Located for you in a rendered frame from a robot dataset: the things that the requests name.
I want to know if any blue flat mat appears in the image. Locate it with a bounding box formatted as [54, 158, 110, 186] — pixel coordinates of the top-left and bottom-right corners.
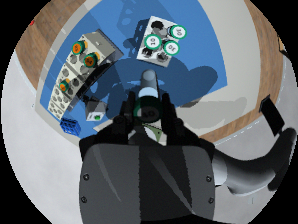
[40, 0, 227, 139]

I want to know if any blue tube rack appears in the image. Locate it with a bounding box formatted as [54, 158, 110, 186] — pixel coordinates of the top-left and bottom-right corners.
[60, 118, 81, 136]

